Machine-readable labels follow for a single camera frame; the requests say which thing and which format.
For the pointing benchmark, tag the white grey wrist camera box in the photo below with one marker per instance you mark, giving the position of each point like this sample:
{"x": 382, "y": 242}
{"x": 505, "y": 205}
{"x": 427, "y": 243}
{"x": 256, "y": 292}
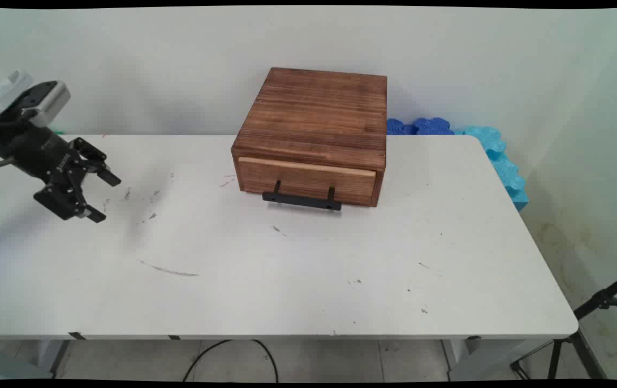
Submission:
{"x": 44, "y": 101}

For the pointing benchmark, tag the black tripod stand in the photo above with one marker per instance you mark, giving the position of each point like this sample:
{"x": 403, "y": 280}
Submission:
{"x": 588, "y": 323}

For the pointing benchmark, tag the light blue foam mat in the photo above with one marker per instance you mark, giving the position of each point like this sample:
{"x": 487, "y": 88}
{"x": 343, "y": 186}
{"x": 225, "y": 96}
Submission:
{"x": 502, "y": 161}

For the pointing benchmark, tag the dark blue foam mat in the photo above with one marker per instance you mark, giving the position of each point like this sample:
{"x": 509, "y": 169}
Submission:
{"x": 421, "y": 126}

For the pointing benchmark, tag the dark wooden drawer cabinet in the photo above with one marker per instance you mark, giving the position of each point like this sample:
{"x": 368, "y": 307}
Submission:
{"x": 316, "y": 116}

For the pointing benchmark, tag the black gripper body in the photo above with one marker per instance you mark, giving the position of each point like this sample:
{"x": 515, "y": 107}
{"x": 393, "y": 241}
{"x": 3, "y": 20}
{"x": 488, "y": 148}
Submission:
{"x": 33, "y": 151}

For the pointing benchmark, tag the grey table leg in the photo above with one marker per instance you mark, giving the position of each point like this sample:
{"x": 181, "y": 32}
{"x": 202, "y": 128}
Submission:
{"x": 59, "y": 357}

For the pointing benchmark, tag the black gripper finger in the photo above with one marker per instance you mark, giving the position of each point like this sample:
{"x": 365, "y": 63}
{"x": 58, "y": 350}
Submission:
{"x": 95, "y": 160}
{"x": 68, "y": 202}

